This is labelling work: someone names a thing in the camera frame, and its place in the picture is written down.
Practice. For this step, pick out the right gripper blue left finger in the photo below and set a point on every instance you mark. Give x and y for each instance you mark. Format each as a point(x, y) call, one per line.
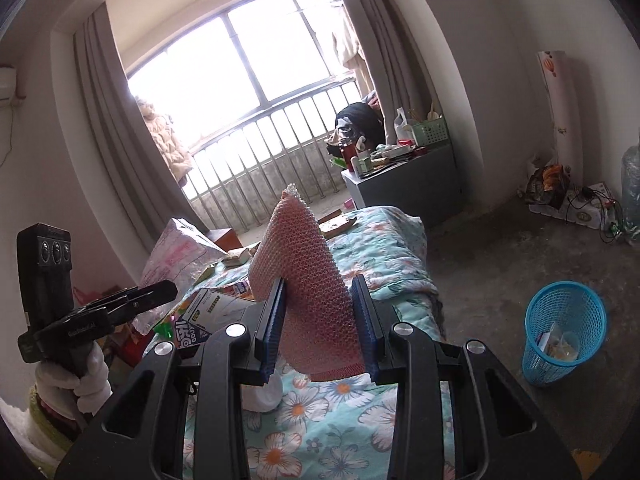
point(269, 330)

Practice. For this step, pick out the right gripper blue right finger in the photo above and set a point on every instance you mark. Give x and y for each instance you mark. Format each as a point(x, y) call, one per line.
point(371, 334)

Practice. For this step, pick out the pink knitted cloth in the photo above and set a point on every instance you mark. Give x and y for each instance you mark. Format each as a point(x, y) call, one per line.
point(319, 336)

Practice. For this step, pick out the white cable product box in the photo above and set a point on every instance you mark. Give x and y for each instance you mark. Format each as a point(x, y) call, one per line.
point(210, 310)

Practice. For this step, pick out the white strawberry AD milk bottle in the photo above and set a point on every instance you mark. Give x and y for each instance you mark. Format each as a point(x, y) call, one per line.
point(263, 399)

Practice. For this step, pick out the pink printed plastic bag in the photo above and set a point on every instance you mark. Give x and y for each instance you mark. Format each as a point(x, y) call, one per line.
point(180, 255)

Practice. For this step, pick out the white gloved left hand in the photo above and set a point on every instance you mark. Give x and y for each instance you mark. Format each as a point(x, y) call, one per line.
point(60, 389)

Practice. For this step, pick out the orange cardboard box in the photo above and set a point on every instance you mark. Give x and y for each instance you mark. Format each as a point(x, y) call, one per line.
point(226, 239)

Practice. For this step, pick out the pink snack packet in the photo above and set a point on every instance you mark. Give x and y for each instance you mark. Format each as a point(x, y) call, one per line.
point(184, 334)

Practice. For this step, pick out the brown snack packet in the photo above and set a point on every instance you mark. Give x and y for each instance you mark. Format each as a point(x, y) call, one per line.
point(336, 225)

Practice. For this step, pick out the floral blue bed quilt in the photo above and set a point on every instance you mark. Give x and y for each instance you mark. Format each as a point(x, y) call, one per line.
point(321, 416)

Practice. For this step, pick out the dark grey side cabinet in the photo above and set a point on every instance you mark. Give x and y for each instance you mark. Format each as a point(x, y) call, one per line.
point(425, 186)

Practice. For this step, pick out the metal window railing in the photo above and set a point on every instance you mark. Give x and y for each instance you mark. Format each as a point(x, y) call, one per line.
point(238, 177)

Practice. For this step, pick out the grey left curtain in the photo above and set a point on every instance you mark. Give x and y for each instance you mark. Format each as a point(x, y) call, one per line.
point(142, 181)

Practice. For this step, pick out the grey curtain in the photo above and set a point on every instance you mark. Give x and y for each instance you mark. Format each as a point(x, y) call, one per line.
point(399, 73)
point(142, 181)

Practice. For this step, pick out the red thermos bottle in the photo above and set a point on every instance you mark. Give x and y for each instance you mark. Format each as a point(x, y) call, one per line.
point(348, 151)

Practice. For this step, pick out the blue mesh waste basket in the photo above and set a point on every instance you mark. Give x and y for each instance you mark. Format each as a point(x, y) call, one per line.
point(565, 326)

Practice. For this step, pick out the green plastic basket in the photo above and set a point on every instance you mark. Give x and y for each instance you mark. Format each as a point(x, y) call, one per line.
point(430, 132)

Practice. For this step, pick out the black clothes pile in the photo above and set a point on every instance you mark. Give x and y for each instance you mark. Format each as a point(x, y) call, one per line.
point(357, 120)

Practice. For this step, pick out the floor clutter power strip pile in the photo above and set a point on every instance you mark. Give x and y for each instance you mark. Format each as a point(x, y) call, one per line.
point(550, 193)

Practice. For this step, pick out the large clear water jug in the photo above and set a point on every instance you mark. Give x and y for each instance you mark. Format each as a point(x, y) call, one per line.
point(630, 192)

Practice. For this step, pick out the rolled floral wallpaper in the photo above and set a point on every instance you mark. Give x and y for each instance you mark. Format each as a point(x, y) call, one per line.
point(567, 132)

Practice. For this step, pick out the grey right curtain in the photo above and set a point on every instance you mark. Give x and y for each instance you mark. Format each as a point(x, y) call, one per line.
point(399, 73)

